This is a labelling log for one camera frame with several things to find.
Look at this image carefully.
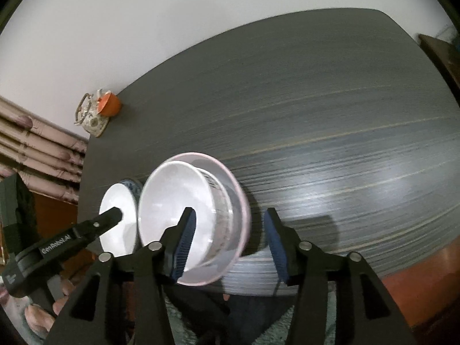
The white plate with pink flowers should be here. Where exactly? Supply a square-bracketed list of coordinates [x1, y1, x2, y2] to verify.
[98, 183, 139, 258]

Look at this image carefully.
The orange lidded cup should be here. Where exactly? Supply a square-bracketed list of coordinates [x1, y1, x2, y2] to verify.
[98, 93, 123, 117]

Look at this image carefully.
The beige patterned curtain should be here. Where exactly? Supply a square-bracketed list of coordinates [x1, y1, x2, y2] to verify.
[0, 95, 89, 202]

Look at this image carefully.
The person's left hand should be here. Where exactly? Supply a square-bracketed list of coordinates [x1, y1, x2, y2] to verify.
[20, 281, 78, 336]

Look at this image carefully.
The pink bowl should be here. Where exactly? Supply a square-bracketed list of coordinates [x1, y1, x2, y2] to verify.
[163, 153, 251, 287]

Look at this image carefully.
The floral ceramic teapot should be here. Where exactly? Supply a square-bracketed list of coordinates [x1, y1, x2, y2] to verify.
[74, 89, 112, 138]

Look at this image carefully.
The large blue floral plate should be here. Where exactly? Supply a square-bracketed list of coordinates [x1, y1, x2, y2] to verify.
[118, 178, 142, 204]

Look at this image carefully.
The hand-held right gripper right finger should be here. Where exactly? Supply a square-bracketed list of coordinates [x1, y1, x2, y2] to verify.
[263, 207, 414, 345]

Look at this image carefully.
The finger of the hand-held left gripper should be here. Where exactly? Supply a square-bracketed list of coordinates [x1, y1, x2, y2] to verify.
[72, 206, 123, 249]

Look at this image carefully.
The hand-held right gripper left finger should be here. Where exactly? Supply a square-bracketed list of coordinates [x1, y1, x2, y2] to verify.
[45, 206, 198, 345]

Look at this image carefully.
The brown wooden cabinet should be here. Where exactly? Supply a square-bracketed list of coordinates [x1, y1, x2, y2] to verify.
[30, 190, 81, 234]

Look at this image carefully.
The white bowl with blue print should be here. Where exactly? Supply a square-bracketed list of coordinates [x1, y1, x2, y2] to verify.
[137, 160, 234, 272]

